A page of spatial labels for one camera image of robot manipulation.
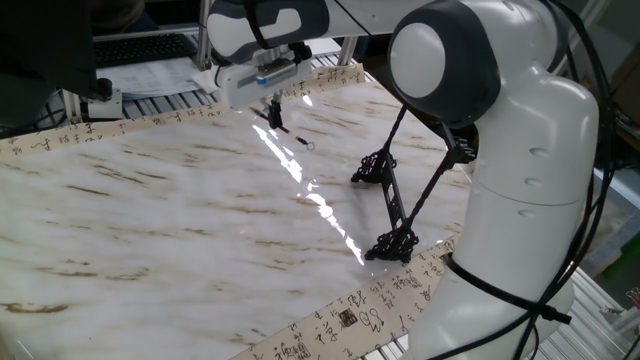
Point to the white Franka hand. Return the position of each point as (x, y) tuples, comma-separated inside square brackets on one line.
[(227, 87)]

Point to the brown calligraphy brush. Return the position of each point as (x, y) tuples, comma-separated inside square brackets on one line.
[(300, 139)]

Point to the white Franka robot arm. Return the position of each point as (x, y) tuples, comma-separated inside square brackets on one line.
[(530, 165)]

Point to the black ornate pen rack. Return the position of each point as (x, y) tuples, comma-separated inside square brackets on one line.
[(395, 197)]

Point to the white crumpled tissue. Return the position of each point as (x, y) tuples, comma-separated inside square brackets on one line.
[(204, 80)]

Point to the printed paper sheets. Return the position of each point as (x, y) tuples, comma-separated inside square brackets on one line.
[(150, 77)]

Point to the black keyboard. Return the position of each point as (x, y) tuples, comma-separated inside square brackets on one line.
[(140, 49)]

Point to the glossy marble pattern mat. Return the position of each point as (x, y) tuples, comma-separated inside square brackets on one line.
[(150, 250)]

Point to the beige calligraphy print paper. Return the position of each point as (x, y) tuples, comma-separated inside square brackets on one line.
[(350, 315)]

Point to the black computer monitor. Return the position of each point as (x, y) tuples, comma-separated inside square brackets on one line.
[(45, 50)]

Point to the green plastic object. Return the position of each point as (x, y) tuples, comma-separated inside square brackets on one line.
[(625, 267)]

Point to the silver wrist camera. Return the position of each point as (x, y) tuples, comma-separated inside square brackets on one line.
[(272, 72)]

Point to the upright aluminium profile post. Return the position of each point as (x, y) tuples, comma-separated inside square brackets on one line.
[(202, 62)]

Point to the white mount with black knob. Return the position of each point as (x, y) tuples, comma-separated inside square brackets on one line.
[(102, 107)]

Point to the grey metal shelf frame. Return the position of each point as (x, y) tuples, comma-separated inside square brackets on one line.
[(620, 192)]

